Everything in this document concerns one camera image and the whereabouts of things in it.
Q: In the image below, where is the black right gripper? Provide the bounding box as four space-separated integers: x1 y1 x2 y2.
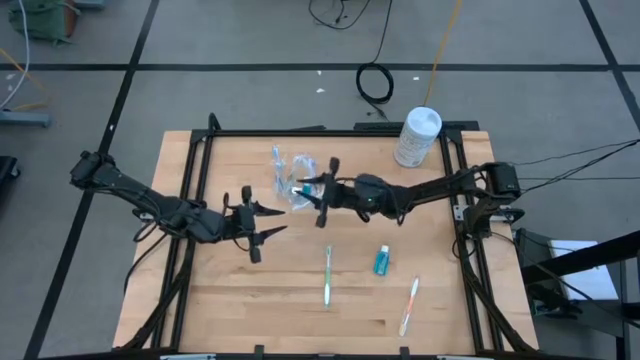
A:
293 156 361 230

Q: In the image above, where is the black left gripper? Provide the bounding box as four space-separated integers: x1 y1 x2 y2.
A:
219 185 290 265

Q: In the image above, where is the clear plastic bag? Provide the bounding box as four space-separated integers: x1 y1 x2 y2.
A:
272 152 322 212

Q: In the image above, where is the green white toothbrush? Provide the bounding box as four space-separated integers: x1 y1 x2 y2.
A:
322 244 334 310

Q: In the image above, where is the orange white toothbrush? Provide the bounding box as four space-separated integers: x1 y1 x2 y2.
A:
398 275 421 338

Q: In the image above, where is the white wipes canister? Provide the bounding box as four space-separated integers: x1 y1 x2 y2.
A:
392 106 443 169

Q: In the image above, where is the grey-blue floor bar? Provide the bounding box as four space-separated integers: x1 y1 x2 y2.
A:
0 110 52 129

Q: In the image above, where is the black chair base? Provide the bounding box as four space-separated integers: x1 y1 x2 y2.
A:
0 155 22 184

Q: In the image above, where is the black stand beam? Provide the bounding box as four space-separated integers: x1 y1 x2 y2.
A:
519 230 640 360

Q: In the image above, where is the white box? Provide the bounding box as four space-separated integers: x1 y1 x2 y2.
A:
548 239 620 301

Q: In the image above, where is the green bag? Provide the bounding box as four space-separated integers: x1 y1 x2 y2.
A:
8 0 81 47

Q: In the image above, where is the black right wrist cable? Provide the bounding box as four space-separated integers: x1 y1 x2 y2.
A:
349 207 407 227

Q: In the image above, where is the coiled black floor cable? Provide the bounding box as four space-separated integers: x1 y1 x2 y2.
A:
355 0 396 121

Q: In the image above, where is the looped black floor cable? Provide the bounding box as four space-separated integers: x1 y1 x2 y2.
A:
306 0 372 31

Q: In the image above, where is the thin black floor cable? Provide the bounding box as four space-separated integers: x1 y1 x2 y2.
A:
519 176 640 182
509 138 640 166
519 147 640 194

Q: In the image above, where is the thin yellow floor cable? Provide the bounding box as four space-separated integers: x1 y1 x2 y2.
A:
0 48 52 113

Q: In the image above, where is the white floor cable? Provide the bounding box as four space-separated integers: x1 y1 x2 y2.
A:
0 0 31 110

